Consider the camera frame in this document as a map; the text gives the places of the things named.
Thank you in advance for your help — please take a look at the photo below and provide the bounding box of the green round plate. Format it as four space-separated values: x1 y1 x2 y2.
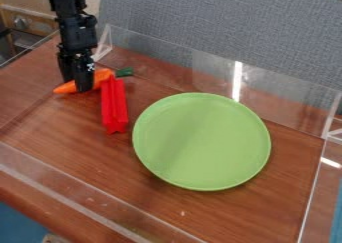
132 93 271 191

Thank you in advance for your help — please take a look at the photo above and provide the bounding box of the orange toy carrot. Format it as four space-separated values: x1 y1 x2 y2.
54 67 134 94

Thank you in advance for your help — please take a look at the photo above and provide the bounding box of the wooden shelf with knob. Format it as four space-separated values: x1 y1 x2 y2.
0 4 98 41

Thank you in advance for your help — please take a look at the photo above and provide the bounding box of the clear acrylic triangle bracket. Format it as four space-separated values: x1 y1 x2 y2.
94 24 112 61

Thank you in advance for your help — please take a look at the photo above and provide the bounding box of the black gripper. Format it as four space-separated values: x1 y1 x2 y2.
48 0 98 92

